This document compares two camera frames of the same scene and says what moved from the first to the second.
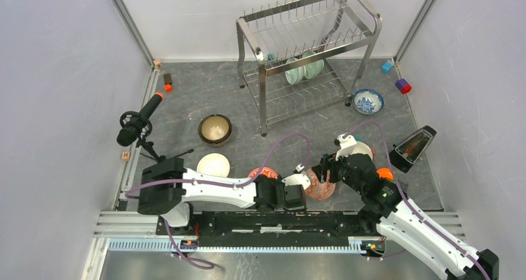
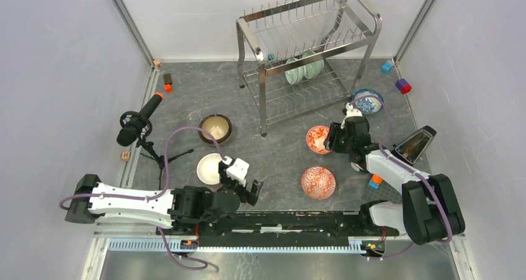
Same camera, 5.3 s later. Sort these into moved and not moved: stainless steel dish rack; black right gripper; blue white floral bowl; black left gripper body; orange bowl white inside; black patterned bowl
Moved: black left gripper body; black right gripper
Not moved: stainless steel dish rack; black patterned bowl; blue white floral bowl; orange bowl white inside
